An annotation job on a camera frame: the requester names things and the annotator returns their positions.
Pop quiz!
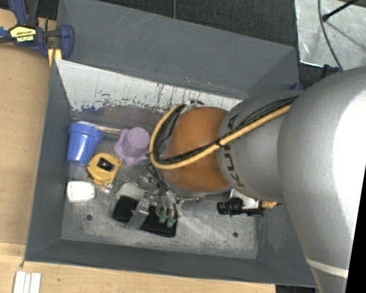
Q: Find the black flat block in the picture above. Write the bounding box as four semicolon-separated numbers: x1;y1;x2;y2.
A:
110;194;182;239

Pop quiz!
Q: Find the purple plastic cup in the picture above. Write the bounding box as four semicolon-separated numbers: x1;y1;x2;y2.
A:
111;123;154;170

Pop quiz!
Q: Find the white rounded box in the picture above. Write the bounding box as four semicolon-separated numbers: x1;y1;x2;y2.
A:
63;177;98;207

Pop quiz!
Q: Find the yellow tape measure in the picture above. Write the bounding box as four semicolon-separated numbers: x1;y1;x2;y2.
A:
83;150;123;189

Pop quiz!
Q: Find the grey metal bin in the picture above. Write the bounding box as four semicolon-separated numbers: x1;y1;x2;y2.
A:
15;0;358;293

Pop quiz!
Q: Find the pale wood board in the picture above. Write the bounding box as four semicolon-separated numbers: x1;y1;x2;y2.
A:
0;48;60;250

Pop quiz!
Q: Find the white rounded object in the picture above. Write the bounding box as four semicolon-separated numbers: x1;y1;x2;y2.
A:
114;180;147;204

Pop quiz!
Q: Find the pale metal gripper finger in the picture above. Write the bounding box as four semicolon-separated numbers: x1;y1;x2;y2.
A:
125;196;153;232

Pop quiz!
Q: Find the blue plastic cup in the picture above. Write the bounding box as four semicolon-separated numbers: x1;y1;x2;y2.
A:
62;119;106;169

